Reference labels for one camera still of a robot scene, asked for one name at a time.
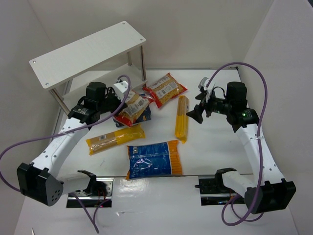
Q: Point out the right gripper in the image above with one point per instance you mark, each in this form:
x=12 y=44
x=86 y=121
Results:
x=203 y=107

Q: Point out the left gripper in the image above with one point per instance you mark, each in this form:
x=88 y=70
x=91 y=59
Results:
x=113 y=102

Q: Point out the red fusilli pasta bag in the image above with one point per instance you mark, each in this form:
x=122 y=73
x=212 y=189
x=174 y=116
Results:
x=136 y=105

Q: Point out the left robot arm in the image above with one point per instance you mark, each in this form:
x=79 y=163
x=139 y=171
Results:
x=38 y=180

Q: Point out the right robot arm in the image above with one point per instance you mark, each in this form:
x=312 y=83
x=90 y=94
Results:
x=270 y=191

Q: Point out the blue Barilla pasta box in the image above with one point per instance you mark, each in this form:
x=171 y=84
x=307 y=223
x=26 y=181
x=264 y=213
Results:
x=145 y=116

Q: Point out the red macaroni bag near shelf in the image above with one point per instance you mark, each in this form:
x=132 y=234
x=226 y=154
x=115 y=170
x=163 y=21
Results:
x=165 y=89

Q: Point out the white two-tier shelf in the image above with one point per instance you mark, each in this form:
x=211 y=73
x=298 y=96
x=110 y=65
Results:
x=78 y=58

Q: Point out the blue and orange pasta bag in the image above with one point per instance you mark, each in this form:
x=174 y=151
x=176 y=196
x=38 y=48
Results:
x=154 y=160

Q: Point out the yellow spaghetti pack right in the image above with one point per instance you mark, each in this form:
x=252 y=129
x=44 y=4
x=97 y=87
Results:
x=181 y=127

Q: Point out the yellow spaghetti pack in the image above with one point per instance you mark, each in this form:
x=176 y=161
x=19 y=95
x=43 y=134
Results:
x=181 y=127
x=112 y=139

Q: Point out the yellow spaghetti pack left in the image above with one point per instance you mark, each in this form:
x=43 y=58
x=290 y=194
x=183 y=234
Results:
x=112 y=139

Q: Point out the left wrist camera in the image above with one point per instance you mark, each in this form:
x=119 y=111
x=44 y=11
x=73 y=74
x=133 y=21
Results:
x=121 y=89

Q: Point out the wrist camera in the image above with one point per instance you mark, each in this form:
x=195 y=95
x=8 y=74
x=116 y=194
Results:
x=121 y=89
x=206 y=87

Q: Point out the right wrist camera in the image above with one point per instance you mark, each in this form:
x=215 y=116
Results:
x=206 y=87

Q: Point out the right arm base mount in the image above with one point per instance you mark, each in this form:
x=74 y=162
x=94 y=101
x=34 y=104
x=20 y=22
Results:
x=210 y=194

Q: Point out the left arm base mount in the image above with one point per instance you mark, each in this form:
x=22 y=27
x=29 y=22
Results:
x=101 y=194

